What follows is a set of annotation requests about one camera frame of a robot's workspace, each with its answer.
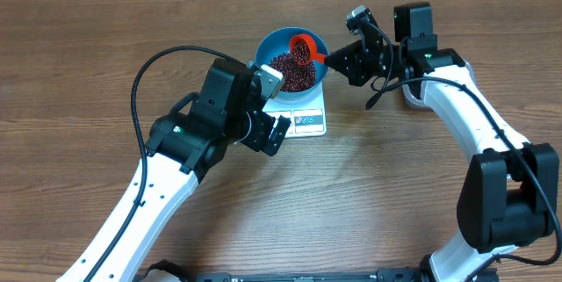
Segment orange scoop with blue handle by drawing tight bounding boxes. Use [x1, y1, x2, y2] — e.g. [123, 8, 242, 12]
[289, 33, 326, 66]

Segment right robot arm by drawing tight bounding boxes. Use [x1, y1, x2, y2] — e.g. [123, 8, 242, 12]
[324, 3, 561, 281]

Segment blue bowl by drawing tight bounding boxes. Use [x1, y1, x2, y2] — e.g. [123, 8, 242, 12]
[255, 27, 328, 89]

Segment clear plastic container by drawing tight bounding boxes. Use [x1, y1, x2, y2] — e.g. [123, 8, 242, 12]
[401, 84, 429, 110]

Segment white digital kitchen scale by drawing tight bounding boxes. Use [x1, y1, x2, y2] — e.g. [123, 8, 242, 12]
[263, 83, 328, 138]

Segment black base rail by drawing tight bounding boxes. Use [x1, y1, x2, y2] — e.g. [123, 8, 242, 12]
[135, 259, 422, 282]

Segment red beans in bowl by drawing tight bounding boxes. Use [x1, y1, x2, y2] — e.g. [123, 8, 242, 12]
[270, 53, 316, 92]

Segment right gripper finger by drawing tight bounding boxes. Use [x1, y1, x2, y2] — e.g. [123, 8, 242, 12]
[344, 69, 373, 87]
[324, 40, 364, 74]

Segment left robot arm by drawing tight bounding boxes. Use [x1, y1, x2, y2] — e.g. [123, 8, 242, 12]
[61, 58, 291, 281]

